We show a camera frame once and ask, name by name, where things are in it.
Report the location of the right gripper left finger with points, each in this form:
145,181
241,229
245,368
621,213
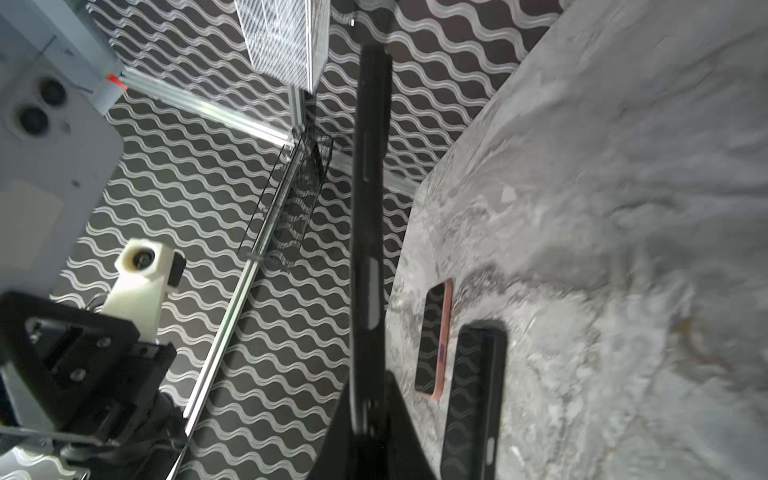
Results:
336,458

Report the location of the white wire mesh basket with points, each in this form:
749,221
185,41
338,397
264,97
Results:
287,40

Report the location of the black phone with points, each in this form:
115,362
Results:
57,154

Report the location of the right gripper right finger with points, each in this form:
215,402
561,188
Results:
405,456

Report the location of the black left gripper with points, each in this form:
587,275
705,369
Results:
81,377

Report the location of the black phone case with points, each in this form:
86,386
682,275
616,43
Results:
372,118

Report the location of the black wire basket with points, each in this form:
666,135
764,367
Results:
278,224

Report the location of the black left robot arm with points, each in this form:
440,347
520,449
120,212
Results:
144,458

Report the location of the black smartphone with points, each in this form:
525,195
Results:
433,340
474,410

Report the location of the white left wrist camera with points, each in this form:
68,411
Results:
148,271

